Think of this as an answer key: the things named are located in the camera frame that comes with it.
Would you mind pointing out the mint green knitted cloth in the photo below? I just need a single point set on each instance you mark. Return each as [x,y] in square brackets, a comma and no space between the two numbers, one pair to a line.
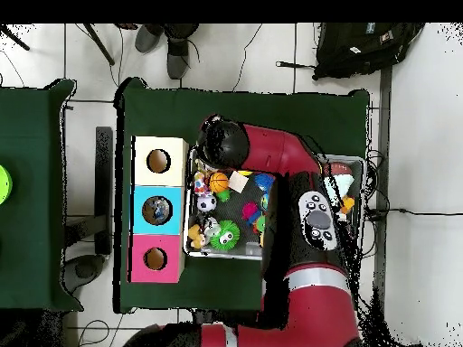
[340,189]

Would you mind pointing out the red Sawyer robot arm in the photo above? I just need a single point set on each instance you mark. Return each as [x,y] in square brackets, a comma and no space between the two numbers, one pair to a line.
[318,289]

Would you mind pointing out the wooden box with three holes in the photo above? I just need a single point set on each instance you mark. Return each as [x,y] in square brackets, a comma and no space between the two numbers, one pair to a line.
[176,217]

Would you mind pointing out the clear mesh bin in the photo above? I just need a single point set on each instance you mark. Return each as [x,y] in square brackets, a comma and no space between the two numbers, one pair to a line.
[217,253]

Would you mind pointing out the small orange basketball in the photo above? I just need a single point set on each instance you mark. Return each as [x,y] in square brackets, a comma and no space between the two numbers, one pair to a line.
[218,181]

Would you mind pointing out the green fuzzy toy with eyes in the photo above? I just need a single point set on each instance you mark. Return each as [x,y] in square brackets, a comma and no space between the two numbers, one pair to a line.
[226,235]

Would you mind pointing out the dark green table cloth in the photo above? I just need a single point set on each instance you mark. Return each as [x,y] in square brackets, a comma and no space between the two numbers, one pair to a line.
[36,181]
[239,101]

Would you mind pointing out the small brown football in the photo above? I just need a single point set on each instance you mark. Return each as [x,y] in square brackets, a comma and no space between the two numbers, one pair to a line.
[341,168]

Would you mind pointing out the orange plastic building block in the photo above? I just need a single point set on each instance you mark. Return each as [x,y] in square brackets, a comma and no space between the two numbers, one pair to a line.
[348,204]

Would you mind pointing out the black backpack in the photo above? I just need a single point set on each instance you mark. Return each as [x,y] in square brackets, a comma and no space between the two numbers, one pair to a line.
[362,50]

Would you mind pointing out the green round object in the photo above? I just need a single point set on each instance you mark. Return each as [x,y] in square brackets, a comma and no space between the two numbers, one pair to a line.
[4,183]

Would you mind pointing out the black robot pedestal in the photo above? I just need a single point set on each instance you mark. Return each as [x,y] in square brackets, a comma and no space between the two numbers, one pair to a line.
[217,316]

